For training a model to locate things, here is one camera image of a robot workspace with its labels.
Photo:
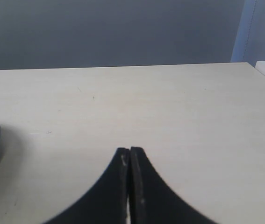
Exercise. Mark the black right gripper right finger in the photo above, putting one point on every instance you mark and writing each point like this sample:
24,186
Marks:
152,201

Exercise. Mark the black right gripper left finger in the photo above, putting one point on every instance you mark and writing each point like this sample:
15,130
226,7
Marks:
106,201

